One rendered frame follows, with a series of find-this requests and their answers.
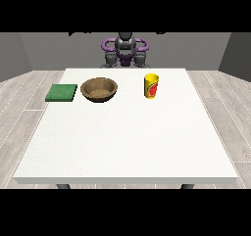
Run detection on brown wooden bowl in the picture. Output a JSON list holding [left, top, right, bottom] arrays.
[[79, 76, 119, 104]]

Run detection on grey robot trunk purple rings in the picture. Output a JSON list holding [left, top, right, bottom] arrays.
[[100, 32, 152, 70]]

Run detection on yellow cup with melon print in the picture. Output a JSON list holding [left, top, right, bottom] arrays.
[[143, 72, 160, 100]]

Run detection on green square pad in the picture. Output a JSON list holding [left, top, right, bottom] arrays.
[[44, 83, 78, 103]]

